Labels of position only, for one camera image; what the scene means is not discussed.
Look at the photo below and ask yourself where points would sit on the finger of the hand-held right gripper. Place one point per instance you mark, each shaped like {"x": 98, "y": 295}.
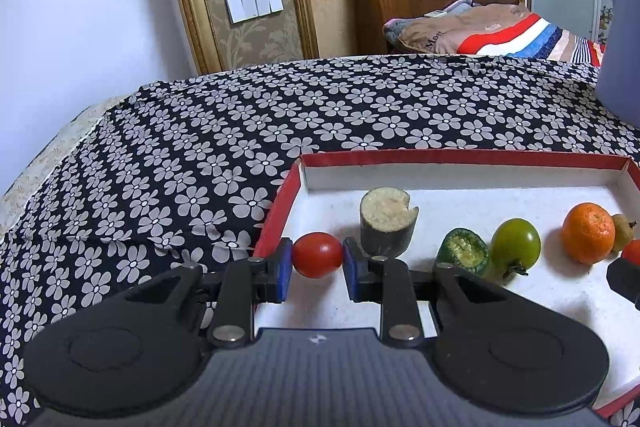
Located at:
{"x": 625, "y": 279}

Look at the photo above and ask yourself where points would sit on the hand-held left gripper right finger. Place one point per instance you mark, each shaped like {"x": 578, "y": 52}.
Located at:
{"x": 352, "y": 272}

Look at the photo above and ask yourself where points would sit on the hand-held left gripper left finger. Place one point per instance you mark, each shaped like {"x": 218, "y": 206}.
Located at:
{"x": 282, "y": 269}

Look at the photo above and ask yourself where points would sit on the small red cherry tomato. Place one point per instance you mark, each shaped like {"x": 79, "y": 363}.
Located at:
{"x": 632, "y": 252}

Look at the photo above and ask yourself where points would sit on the small yellow-brown fruit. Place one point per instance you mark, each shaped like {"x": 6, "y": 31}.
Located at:
{"x": 624, "y": 232}

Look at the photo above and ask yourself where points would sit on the orange tangerine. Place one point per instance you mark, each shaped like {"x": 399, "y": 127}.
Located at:
{"x": 587, "y": 232}

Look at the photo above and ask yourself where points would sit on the dark sugarcane piece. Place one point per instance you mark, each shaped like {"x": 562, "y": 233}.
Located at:
{"x": 385, "y": 217}

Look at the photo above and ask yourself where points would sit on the green cucumber piece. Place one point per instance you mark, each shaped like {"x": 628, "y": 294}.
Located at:
{"x": 462, "y": 252}

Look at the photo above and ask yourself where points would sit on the green tomato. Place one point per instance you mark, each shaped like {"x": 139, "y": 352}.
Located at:
{"x": 515, "y": 244}

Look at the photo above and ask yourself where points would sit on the red cardboard box tray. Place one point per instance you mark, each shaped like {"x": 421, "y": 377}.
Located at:
{"x": 500, "y": 307}

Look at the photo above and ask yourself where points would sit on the black floral tablecloth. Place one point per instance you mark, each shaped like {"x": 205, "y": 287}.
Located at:
{"x": 175, "y": 167}

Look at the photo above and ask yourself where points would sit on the blue electric kettle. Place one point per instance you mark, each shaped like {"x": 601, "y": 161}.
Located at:
{"x": 620, "y": 57}

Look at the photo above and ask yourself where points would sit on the striped blanket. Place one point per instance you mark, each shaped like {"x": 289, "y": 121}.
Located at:
{"x": 525, "y": 39}

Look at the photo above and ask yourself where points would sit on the brown pillow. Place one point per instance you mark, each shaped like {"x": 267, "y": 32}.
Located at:
{"x": 450, "y": 29}

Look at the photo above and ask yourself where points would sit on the white wall light switch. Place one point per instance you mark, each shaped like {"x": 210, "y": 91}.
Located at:
{"x": 253, "y": 3}

